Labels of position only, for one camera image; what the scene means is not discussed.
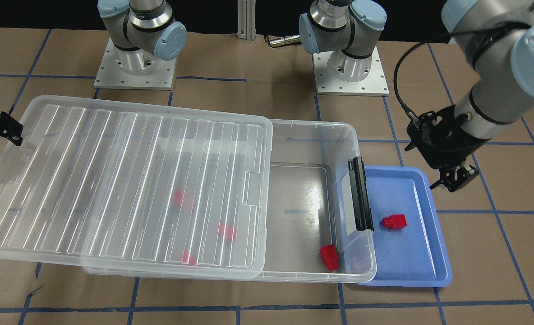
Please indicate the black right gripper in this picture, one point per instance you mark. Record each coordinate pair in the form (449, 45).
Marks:
(2, 125)

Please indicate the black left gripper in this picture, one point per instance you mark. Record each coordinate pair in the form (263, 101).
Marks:
(462, 147)

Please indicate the red block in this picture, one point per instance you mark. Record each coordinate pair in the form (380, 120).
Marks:
(227, 231)
(330, 257)
(182, 200)
(188, 259)
(394, 222)

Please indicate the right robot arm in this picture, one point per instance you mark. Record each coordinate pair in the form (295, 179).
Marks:
(135, 26)

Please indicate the clear plastic box lid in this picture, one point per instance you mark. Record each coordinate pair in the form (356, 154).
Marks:
(44, 189)

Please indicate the clear plastic storage box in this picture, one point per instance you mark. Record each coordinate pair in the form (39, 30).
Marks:
(283, 184)

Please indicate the red block in box corner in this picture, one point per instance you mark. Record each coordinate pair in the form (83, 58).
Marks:
(330, 257)

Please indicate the blue plastic tray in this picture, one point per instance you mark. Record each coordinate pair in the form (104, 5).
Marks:
(417, 255)

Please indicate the red block under lid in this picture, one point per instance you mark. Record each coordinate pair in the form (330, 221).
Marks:
(188, 259)
(227, 231)
(182, 200)

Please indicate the black box latch handle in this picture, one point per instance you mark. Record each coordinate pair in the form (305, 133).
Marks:
(362, 211)

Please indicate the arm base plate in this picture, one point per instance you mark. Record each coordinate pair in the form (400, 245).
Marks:
(136, 74)
(337, 74)

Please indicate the metal cable connector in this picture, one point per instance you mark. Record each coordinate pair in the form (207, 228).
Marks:
(278, 42)

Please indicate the aluminium frame post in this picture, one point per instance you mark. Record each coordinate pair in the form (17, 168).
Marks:
(246, 20)

